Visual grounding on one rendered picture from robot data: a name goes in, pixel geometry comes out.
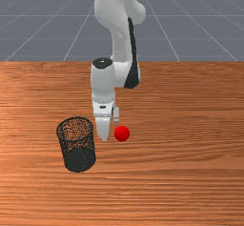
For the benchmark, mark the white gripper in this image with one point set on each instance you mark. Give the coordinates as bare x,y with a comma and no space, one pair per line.
102,118

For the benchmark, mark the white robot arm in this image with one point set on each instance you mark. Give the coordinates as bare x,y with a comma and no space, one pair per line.
109,13

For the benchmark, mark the dark mesh basket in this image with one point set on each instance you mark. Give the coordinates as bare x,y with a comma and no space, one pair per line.
77,147

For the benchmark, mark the red ball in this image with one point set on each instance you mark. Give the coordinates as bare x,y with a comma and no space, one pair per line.
122,133

